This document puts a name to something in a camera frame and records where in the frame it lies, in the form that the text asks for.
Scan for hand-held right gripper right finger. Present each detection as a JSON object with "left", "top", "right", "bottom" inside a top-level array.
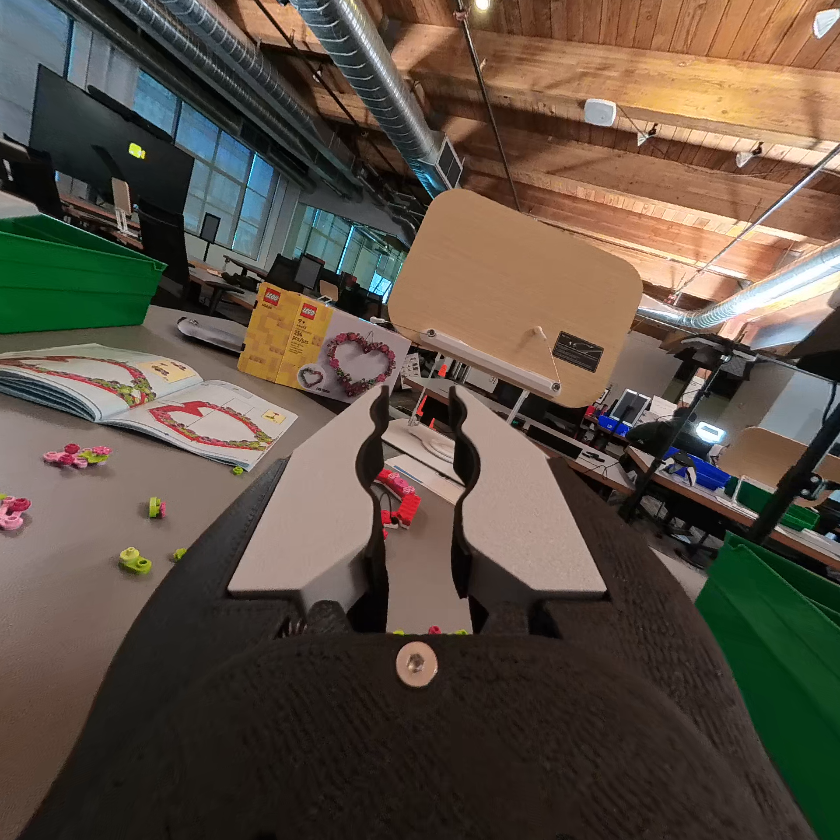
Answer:
[{"left": 448, "top": 386, "right": 608, "bottom": 614}]

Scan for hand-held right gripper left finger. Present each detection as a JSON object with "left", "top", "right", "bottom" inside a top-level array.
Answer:
[{"left": 226, "top": 385, "right": 392, "bottom": 614}]

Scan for curved red lego heart section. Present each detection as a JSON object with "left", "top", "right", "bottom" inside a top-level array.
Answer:
[{"left": 375, "top": 468, "right": 422, "bottom": 530}]

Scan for open lego instruction booklet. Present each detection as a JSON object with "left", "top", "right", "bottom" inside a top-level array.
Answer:
[{"left": 0, "top": 343, "right": 298, "bottom": 472}]

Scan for yellow and white lego box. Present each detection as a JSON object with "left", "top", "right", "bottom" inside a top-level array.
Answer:
[{"left": 238, "top": 282, "right": 412, "bottom": 403}]

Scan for pink lego flower cluster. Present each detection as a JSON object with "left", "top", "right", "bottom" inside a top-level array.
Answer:
[{"left": 42, "top": 444, "right": 112, "bottom": 469}]

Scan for black tripod stand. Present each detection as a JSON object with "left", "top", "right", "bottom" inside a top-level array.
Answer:
[
  {"left": 748, "top": 381, "right": 840, "bottom": 546},
  {"left": 620, "top": 348, "right": 756, "bottom": 521}
]

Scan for blue storage bins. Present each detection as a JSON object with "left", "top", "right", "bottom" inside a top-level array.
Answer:
[{"left": 663, "top": 446, "right": 732, "bottom": 490}]

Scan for grey plastic bag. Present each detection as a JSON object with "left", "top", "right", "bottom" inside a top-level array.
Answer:
[{"left": 176, "top": 317, "right": 253, "bottom": 357}]

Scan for wooden book stand white base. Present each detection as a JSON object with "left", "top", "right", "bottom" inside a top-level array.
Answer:
[{"left": 381, "top": 189, "right": 645, "bottom": 468}]

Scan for green plastic bin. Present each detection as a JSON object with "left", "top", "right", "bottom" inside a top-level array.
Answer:
[
  {"left": 694, "top": 530, "right": 840, "bottom": 840},
  {"left": 0, "top": 215, "right": 168, "bottom": 334}
]

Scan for silver ventilation duct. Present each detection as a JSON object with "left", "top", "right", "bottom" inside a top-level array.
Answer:
[
  {"left": 637, "top": 257, "right": 840, "bottom": 330},
  {"left": 289, "top": 0, "right": 465, "bottom": 199}
]

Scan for large black wall screen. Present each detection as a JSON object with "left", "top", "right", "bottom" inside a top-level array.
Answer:
[{"left": 29, "top": 64, "right": 196, "bottom": 216}]

